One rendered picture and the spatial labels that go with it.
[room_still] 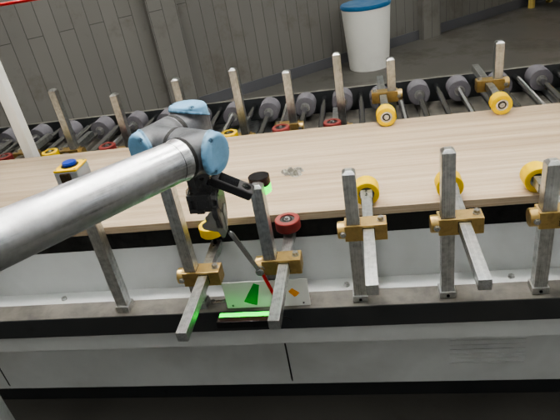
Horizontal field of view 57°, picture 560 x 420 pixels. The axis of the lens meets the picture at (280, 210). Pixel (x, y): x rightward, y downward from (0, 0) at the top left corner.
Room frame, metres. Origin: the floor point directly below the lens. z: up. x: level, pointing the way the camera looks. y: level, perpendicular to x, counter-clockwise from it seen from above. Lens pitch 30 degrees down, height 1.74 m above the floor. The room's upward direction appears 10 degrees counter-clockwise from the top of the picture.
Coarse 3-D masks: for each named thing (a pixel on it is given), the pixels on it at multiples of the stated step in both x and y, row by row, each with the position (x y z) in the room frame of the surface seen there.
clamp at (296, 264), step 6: (282, 252) 1.27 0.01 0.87; (288, 252) 1.27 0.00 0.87; (300, 252) 1.26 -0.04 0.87; (258, 258) 1.26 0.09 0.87; (276, 258) 1.25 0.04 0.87; (282, 258) 1.24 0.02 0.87; (288, 258) 1.24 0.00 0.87; (294, 258) 1.23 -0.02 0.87; (300, 258) 1.23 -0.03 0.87; (258, 264) 1.25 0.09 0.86; (264, 264) 1.24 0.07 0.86; (270, 264) 1.24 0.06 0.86; (276, 264) 1.24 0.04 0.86; (288, 264) 1.23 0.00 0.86; (294, 264) 1.23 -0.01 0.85; (300, 264) 1.22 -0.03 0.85; (270, 270) 1.24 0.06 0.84; (276, 270) 1.24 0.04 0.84; (294, 270) 1.23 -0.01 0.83; (300, 270) 1.22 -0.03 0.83
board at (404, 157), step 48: (240, 144) 2.09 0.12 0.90; (288, 144) 2.00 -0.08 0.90; (336, 144) 1.91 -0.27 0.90; (384, 144) 1.83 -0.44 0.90; (432, 144) 1.76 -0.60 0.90; (480, 144) 1.69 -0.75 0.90; (528, 144) 1.62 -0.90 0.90; (0, 192) 2.03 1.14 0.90; (288, 192) 1.58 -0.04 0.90; (336, 192) 1.52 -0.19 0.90; (384, 192) 1.46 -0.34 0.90; (432, 192) 1.41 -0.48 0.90; (480, 192) 1.36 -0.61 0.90; (528, 192) 1.31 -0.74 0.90
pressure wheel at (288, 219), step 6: (282, 216) 1.42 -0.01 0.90; (288, 216) 1.42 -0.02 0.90; (294, 216) 1.41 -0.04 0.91; (276, 222) 1.39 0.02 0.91; (282, 222) 1.38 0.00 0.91; (288, 222) 1.37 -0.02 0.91; (294, 222) 1.37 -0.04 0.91; (300, 222) 1.39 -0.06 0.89; (276, 228) 1.39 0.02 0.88; (282, 228) 1.37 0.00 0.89; (288, 228) 1.36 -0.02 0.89; (294, 228) 1.36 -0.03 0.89
